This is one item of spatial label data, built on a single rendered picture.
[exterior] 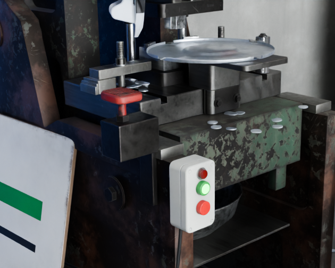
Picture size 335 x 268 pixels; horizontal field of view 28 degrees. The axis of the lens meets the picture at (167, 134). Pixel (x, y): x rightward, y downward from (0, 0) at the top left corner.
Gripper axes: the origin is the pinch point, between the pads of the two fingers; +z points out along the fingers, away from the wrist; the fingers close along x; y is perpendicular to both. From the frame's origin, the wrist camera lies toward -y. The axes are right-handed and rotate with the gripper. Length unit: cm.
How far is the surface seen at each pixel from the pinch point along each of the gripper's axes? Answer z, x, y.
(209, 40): 10.3, -37.4, -22.4
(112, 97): 11.3, 4.9, 5.7
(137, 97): 11.5, 4.6, 1.2
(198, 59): 9.4, -13.6, -14.2
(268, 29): 43, -216, -98
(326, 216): 52, -19, -48
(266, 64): 9.6, -8.3, -27.4
